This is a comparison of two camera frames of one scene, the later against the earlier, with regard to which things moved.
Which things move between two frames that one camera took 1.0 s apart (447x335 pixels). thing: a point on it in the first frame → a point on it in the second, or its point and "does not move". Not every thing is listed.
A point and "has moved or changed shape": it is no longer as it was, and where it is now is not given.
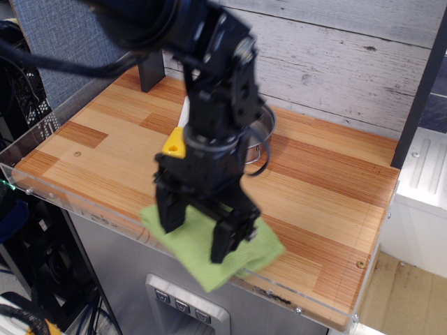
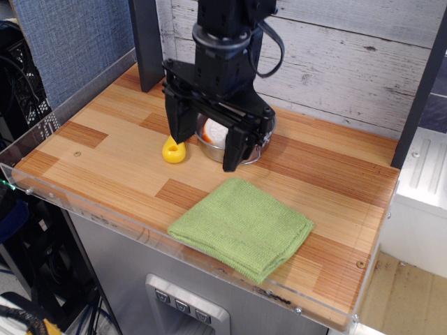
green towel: x=191 y=248 has moved or changed shape
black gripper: x=209 y=179 → x=228 y=60
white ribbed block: x=422 y=179 does not move
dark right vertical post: x=436 y=58 does not move
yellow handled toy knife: x=175 y=144 does not move
